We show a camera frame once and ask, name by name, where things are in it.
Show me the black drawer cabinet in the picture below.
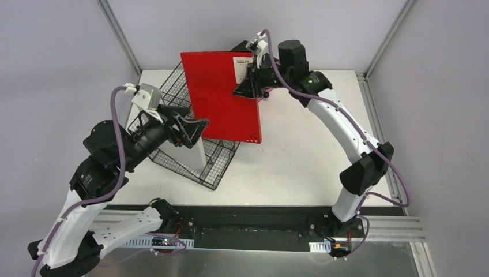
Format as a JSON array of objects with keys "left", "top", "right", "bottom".
[{"left": 230, "top": 40, "right": 251, "bottom": 53}]

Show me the white binder cover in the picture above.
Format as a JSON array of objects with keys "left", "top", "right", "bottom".
[{"left": 165, "top": 138, "right": 207, "bottom": 170}]

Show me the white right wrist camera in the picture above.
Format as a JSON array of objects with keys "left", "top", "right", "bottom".
[{"left": 246, "top": 32, "right": 268, "bottom": 69}]

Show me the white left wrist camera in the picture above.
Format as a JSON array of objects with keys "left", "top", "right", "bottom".
[{"left": 124, "top": 83, "right": 163, "bottom": 123}]

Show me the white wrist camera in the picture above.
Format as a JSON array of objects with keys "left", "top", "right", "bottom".
[
  {"left": 124, "top": 83, "right": 163, "bottom": 123},
  {"left": 246, "top": 32, "right": 268, "bottom": 69}
]

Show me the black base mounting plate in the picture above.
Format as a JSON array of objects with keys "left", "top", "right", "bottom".
[{"left": 139, "top": 205, "right": 404, "bottom": 253}]

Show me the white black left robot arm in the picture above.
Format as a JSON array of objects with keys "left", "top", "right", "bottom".
[{"left": 28, "top": 107, "right": 209, "bottom": 276}]

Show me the white cable duct right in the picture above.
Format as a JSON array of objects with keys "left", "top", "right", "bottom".
[{"left": 309, "top": 241, "right": 332, "bottom": 253}]

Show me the white cable duct left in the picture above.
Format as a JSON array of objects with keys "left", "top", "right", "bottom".
[{"left": 121, "top": 235, "right": 194, "bottom": 250}]

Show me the black wire mesh tray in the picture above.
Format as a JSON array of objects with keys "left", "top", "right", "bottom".
[{"left": 138, "top": 64, "right": 240, "bottom": 190}]

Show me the red binder folder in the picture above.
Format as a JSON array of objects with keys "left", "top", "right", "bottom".
[{"left": 180, "top": 51, "right": 262, "bottom": 144}]

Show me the pink drawer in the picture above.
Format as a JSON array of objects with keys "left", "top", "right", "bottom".
[{"left": 256, "top": 88, "right": 273, "bottom": 102}]

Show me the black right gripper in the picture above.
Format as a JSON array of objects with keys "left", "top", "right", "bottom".
[{"left": 233, "top": 58, "right": 292, "bottom": 99}]

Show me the white cable duct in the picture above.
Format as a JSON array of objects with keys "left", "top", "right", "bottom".
[
  {"left": 309, "top": 241, "right": 332, "bottom": 253},
  {"left": 121, "top": 235, "right": 194, "bottom": 250}
]

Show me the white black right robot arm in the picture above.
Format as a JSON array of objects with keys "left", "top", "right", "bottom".
[{"left": 233, "top": 37, "right": 394, "bottom": 237}]

